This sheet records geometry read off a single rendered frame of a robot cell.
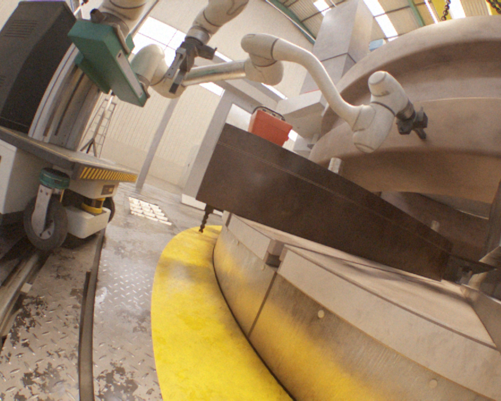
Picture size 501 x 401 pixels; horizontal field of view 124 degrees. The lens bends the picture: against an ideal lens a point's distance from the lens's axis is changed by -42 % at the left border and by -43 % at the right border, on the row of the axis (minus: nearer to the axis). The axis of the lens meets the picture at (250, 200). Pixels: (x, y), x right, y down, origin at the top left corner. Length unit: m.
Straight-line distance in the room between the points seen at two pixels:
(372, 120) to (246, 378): 0.80
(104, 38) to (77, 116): 0.52
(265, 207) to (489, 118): 1.09
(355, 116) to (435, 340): 0.66
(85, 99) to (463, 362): 1.41
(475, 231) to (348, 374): 5.21
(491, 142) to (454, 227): 4.51
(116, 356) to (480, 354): 0.60
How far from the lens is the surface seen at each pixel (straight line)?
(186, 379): 0.52
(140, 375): 0.50
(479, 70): 1.48
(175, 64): 0.79
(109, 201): 1.20
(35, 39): 1.05
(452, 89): 1.42
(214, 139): 4.23
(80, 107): 1.20
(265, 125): 1.11
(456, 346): 0.39
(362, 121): 0.79
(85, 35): 0.82
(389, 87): 0.83
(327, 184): 1.21
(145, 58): 1.27
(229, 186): 1.03
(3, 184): 0.82
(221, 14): 0.83
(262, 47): 0.99
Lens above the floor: 0.37
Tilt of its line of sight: 1 degrees up
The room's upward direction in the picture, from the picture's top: 20 degrees clockwise
